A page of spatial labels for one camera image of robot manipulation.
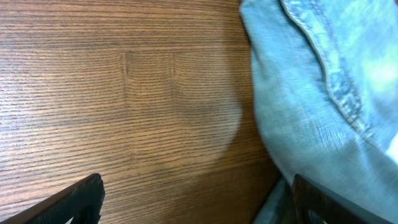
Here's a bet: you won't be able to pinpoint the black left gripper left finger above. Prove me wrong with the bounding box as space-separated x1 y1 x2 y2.
1 173 105 224

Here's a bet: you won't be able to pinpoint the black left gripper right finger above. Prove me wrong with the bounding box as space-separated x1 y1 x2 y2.
292 174 391 224

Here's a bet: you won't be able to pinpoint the light blue denim shorts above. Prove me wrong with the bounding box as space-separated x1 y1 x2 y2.
240 0 397 223

